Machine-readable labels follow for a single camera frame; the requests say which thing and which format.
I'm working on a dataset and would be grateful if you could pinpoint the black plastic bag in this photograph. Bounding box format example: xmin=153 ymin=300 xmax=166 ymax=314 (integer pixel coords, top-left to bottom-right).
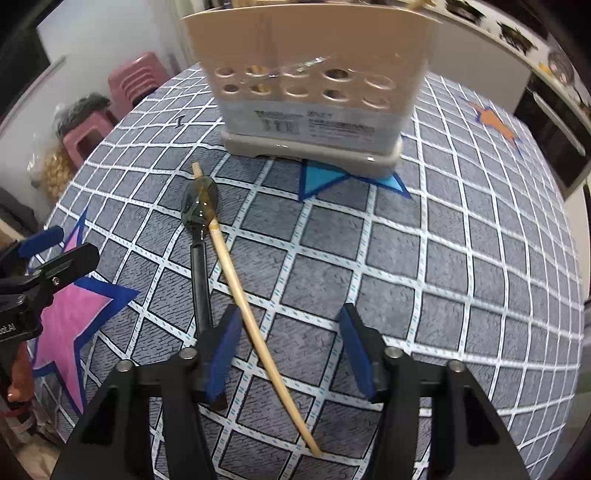
xmin=53 ymin=92 xmax=110 ymax=140

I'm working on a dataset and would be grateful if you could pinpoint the bag of yellow goods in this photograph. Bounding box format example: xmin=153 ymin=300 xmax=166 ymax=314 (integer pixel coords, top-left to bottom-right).
xmin=27 ymin=144 xmax=76 ymax=203

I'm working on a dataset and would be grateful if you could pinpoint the spotted wooden chopstick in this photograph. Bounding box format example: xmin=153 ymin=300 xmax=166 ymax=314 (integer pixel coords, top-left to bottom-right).
xmin=191 ymin=162 xmax=324 ymax=458

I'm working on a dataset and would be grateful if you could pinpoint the pink plastic stool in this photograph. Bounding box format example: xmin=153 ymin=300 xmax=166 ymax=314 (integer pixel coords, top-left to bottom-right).
xmin=63 ymin=109 xmax=117 ymax=169
xmin=108 ymin=52 xmax=170 ymax=119

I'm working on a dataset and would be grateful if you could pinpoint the black built-in oven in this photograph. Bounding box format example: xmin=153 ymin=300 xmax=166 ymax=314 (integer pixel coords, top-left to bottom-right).
xmin=514 ymin=74 xmax=590 ymax=196

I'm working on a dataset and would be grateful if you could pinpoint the beige utensil holder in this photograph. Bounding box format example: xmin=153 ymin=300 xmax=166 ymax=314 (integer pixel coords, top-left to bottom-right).
xmin=182 ymin=3 xmax=440 ymax=179

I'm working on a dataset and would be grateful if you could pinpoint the black pot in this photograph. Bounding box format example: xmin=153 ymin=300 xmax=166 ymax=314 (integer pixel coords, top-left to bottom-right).
xmin=498 ymin=22 xmax=538 ymax=54

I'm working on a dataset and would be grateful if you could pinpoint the person left hand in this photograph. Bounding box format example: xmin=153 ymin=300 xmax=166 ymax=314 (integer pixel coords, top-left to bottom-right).
xmin=7 ymin=343 xmax=34 ymax=403

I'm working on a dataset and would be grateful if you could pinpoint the dark translucent spoon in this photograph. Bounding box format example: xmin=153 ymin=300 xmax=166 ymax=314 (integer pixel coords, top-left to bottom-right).
xmin=181 ymin=176 xmax=218 ymax=338

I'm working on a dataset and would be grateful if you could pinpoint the grey checked tablecloth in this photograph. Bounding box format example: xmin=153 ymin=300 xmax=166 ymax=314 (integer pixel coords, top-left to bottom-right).
xmin=48 ymin=67 xmax=584 ymax=479

